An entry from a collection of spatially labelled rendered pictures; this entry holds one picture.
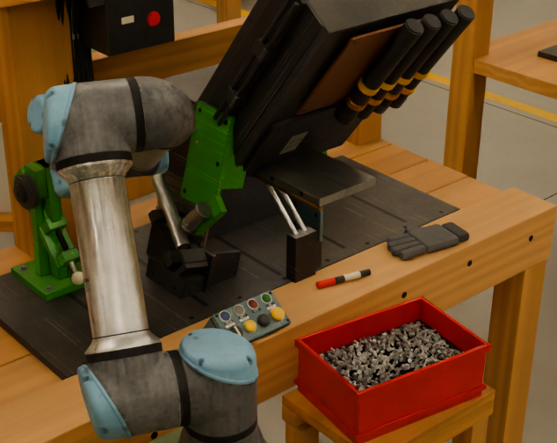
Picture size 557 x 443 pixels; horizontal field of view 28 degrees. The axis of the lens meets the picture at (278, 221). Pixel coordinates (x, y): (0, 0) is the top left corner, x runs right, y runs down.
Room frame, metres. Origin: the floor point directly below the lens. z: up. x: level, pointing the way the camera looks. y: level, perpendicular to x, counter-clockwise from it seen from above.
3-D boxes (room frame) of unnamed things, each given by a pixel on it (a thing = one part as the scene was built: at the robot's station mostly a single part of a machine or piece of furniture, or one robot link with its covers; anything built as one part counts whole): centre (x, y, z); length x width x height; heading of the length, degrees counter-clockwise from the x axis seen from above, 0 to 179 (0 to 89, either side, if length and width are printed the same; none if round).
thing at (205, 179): (2.11, 0.13, 1.17); 0.13 x 0.12 x 0.20; 131
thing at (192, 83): (2.38, 0.12, 1.07); 0.30 x 0.18 x 0.34; 131
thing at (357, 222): (2.21, 0.11, 0.89); 1.10 x 0.42 x 0.02; 131
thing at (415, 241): (2.22, -0.33, 0.91); 0.20 x 0.11 x 0.03; 119
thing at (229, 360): (1.39, 0.10, 1.11); 0.13 x 0.12 x 0.14; 108
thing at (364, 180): (2.18, -0.02, 1.11); 0.39 x 0.16 x 0.03; 41
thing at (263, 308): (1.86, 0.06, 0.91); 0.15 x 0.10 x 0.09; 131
